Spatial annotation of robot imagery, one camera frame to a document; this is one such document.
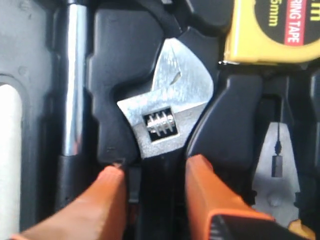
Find adjustable wrench black handle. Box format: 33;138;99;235
117;37;215;240

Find black plastic tool case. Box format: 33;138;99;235
0;0;320;240

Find yellow black tape measure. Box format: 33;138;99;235
224;0;320;65

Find steel claw hammer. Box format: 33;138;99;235
55;0;88;211

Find right gripper black orange right finger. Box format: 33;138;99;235
184;73;320;240

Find right gripper black orange left finger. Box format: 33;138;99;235
11;166;127;240

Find orange handled pliers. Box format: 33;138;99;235
252;122;316;240

